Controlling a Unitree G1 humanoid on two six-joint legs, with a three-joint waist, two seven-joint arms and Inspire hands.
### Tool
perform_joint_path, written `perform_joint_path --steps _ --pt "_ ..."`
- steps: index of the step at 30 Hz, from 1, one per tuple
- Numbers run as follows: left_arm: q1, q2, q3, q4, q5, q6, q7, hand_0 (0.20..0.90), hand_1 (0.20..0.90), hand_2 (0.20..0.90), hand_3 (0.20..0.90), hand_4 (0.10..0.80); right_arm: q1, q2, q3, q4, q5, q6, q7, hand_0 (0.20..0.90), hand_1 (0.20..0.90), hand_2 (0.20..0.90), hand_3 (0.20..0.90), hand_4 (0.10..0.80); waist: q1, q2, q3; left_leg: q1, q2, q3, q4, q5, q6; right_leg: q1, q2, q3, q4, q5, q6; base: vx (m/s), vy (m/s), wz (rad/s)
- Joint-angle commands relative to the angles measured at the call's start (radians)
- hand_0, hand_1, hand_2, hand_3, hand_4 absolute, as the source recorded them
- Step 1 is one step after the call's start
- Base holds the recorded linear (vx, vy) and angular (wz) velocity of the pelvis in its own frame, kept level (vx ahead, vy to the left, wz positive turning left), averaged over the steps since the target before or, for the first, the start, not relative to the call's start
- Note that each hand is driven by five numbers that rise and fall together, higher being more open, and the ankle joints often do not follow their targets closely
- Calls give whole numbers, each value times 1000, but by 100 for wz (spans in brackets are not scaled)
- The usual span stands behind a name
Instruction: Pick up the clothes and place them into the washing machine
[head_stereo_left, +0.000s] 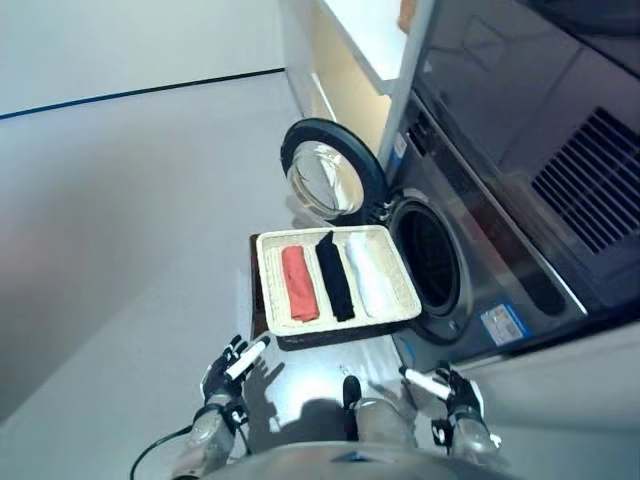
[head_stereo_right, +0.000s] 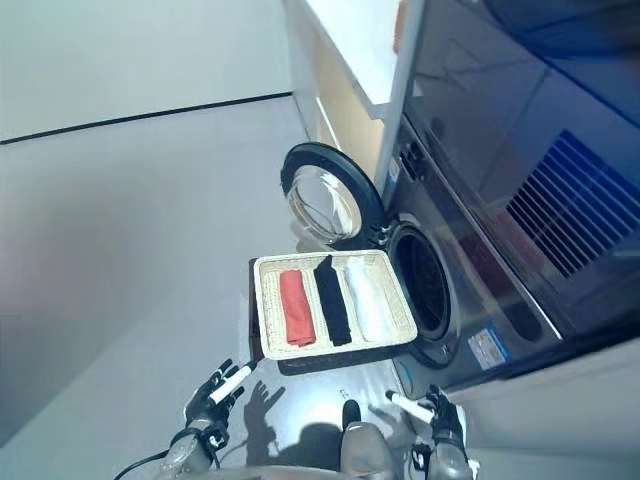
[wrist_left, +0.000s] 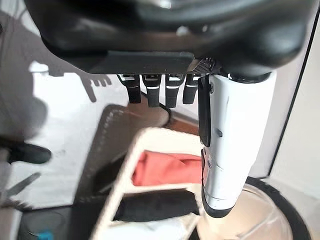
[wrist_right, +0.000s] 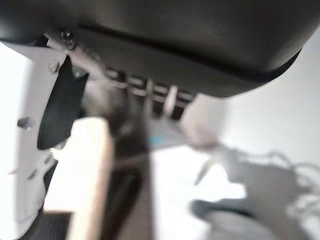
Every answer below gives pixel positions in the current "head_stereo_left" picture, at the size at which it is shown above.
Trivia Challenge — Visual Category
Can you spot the white sink cabinet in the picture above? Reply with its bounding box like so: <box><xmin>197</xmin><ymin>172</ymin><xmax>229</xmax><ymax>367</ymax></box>
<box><xmin>279</xmin><ymin>0</ymin><xmax>401</xmax><ymax>151</ymax></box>

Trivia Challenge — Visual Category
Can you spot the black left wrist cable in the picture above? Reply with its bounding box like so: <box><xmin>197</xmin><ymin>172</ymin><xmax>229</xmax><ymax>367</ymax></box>
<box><xmin>130</xmin><ymin>424</ymin><xmax>201</xmax><ymax>480</ymax></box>

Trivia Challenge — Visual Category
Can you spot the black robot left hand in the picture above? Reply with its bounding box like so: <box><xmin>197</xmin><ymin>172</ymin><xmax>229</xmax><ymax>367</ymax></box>
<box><xmin>202</xmin><ymin>334</ymin><xmax>271</xmax><ymax>401</ymax></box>

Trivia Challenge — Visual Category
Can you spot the black cloth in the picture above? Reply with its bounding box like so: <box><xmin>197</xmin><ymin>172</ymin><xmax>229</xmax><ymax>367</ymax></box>
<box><xmin>314</xmin><ymin>230</ymin><xmax>356</xmax><ymax>323</ymax></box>

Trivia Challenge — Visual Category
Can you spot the silver robot right leg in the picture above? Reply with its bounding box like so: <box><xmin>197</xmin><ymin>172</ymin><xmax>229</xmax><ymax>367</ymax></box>
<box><xmin>342</xmin><ymin>375</ymin><xmax>419</xmax><ymax>446</ymax></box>

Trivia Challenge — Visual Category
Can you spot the white cloth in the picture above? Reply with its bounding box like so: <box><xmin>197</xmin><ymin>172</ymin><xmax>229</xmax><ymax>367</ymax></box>
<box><xmin>343</xmin><ymin>234</ymin><xmax>400</xmax><ymax>319</ymax></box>

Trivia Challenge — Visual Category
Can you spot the dark brown wooden stool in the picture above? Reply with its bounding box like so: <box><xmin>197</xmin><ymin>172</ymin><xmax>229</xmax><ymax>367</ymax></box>
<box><xmin>249</xmin><ymin>259</ymin><xmax>401</xmax><ymax>352</ymax></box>

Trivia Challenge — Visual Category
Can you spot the red cloth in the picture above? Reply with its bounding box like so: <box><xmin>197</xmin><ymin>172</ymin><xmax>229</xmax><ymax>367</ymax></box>
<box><xmin>281</xmin><ymin>245</ymin><xmax>320</xmax><ymax>323</ymax></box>

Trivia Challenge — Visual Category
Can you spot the white upright cabinet panel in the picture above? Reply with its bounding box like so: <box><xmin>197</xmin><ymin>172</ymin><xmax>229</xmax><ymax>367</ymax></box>
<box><xmin>377</xmin><ymin>0</ymin><xmax>436</xmax><ymax>166</ymax></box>

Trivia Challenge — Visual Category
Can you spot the blue energy label sticker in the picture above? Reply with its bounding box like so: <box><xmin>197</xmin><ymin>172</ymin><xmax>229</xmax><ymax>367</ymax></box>
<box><xmin>479</xmin><ymin>303</ymin><xmax>531</xmax><ymax>346</ymax></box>

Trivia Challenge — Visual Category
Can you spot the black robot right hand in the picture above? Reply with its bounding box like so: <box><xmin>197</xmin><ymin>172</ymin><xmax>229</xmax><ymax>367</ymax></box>
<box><xmin>399</xmin><ymin>365</ymin><xmax>485</xmax><ymax>426</ymax></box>

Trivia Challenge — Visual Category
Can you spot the silver robot torso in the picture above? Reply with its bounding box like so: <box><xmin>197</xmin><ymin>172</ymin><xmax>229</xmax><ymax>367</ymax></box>
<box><xmin>239</xmin><ymin>439</ymin><xmax>501</xmax><ymax>480</ymax></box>

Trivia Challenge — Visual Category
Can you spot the washing machine with round door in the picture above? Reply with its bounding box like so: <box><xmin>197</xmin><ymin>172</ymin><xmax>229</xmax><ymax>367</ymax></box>
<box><xmin>409</xmin><ymin>0</ymin><xmax>640</xmax><ymax>311</ymax></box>

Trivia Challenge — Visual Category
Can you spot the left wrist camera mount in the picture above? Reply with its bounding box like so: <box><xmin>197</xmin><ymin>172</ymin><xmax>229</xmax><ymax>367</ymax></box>
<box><xmin>227</xmin><ymin>399</ymin><xmax>250</xmax><ymax>427</ymax></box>

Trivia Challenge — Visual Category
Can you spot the white woven wicker basket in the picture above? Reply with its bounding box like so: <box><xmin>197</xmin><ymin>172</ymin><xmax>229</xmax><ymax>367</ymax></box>
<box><xmin>255</xmin><ymin>224</ymin><xmax>424</xmax><ymax>336</ymax></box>

